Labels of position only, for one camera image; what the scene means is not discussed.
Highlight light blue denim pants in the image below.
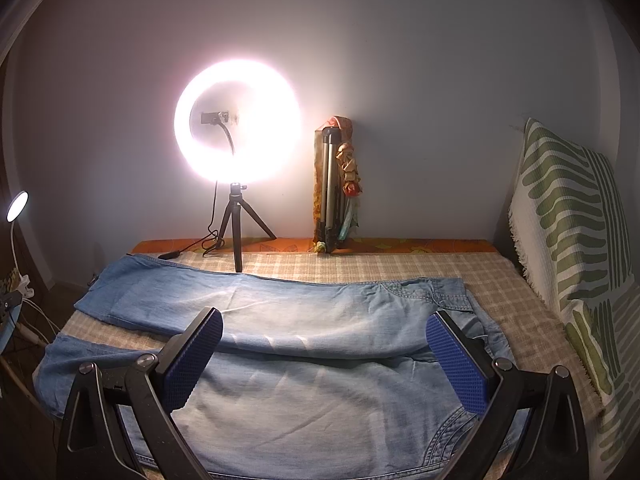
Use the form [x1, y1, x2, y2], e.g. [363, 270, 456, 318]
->
[35, 255, 513, 479]

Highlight green white patterned pillow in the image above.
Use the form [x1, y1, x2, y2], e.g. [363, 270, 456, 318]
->
[509, 118, 639, 479]

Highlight white clip desk lamp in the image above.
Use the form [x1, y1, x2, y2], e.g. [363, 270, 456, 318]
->
[4, 190, 35, 301]

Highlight folded tripod with colourful cloth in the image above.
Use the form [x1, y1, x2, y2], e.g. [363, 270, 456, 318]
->
[312, 116, 362, 254]

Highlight black power cable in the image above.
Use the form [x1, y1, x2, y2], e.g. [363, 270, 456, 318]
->
[157, 181, 224, 261]

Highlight bright ring light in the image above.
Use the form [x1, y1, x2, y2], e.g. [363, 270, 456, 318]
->
[174, 58, 311, 184]

